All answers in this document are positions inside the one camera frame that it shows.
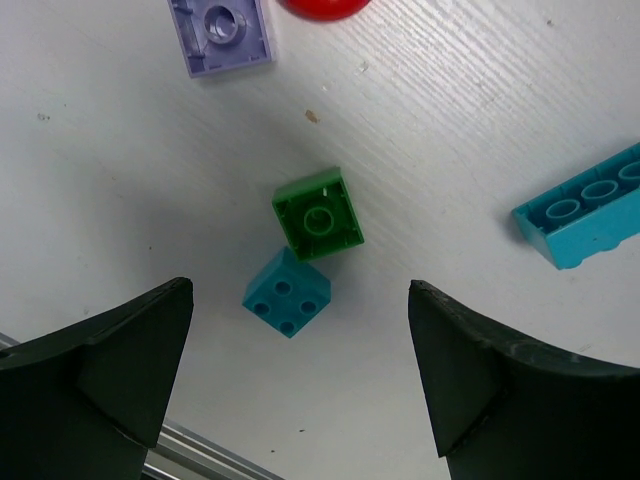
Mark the long teal lego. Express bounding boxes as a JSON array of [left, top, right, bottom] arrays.
[[512, 144, 639, 270]]

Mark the aluminium table front rail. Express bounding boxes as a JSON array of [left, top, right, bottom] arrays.
[[1, 335, 275, 479]]

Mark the green square lego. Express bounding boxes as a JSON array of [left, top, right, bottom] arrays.
[[271, 167, 364, 262]]

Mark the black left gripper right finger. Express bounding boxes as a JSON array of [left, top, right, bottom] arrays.
[[408, 280, 639, 479]]

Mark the red rounded lego left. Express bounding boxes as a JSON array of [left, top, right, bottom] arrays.
[[279, 0, 370, 22]]

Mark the teal square lego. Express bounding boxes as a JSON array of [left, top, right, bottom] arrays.
[[242, 247, 332, 338]]

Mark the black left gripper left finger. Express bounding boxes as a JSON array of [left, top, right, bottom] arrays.
[[1, 277, 194, 479]]

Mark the purple square lego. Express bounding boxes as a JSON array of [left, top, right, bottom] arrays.
[[168, 0, 274, 78]]

